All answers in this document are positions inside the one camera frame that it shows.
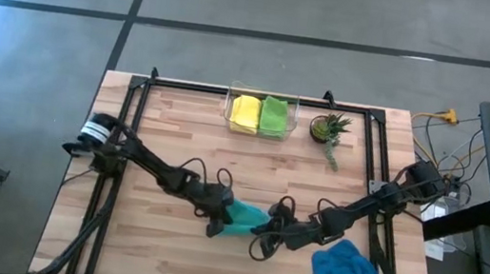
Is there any black side bracket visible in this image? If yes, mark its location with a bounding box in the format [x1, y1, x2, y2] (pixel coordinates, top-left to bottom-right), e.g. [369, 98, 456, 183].
[60, 139, 92, 159]

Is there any potted succulent plant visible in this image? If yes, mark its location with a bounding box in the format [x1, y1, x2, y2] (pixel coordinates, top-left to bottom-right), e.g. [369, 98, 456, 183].
[303, 109, 355, 174]

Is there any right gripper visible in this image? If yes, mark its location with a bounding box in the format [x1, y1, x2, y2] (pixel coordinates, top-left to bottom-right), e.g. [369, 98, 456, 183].
[247, 208, 328, 264]

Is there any teal microfiber towel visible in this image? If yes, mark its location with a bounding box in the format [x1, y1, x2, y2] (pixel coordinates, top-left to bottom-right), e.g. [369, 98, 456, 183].
[216, 195, 274, 245]

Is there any black desk beam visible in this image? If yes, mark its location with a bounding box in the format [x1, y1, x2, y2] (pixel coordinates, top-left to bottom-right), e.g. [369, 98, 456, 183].
[420, 190, 490, 250]

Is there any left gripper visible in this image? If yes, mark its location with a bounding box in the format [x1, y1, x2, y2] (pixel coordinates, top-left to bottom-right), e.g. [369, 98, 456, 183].
[187, 181, 241, 242]

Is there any yellow microfiber towel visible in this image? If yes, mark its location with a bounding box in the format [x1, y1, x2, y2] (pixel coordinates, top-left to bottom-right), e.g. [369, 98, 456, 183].
[226, 92, 264, 136]

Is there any clear plastic bin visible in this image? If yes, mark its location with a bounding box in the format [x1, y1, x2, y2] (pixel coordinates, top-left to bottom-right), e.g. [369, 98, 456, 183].
[220, 79, 304, 144]

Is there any black aluminium table frame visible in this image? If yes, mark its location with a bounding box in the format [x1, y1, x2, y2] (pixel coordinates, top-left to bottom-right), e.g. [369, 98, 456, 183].
[35, 53, 464, 274]

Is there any green microfiber towel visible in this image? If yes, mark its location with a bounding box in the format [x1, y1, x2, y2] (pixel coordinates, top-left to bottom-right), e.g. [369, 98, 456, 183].
[257, 94, 290, 140]

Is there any yellow extension cord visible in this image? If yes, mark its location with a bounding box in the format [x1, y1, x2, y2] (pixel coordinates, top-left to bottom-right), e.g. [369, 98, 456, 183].
[409, 102, 462, 128]

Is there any white paper box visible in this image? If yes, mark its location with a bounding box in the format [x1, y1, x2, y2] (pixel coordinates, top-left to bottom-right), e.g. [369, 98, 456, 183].
[414, 195, 475, 265]

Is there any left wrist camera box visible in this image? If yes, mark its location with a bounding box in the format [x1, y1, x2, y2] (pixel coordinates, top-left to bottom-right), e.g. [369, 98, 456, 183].
[210, 183, 238, 209]

